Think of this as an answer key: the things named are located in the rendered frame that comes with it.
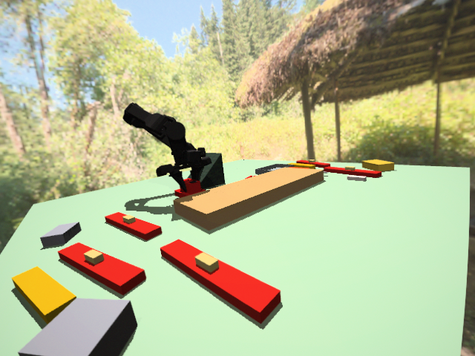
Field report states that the small white rectangular block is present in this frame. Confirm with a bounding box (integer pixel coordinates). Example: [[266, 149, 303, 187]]
[[347, 175, 367, 181]]

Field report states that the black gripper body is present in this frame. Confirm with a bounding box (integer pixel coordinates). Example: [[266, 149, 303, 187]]
[[156, 144, 212, 177]]

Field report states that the tan rectangular panel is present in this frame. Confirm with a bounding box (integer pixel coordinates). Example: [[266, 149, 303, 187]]
[[173, 168, 324, 231]]

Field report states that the yellow rectangular block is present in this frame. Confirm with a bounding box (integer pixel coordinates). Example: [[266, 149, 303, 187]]
[[289, 163, 315, 169], [362, 159, 394, 171], [12, 266, 77, 324]]

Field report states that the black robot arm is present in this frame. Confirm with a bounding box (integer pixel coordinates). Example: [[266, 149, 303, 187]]
[[122, 103, 206, 162]]

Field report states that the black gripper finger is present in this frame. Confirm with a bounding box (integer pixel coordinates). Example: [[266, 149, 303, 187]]
[[190, 166, 203, 181], [168, 171, 187, 192]]

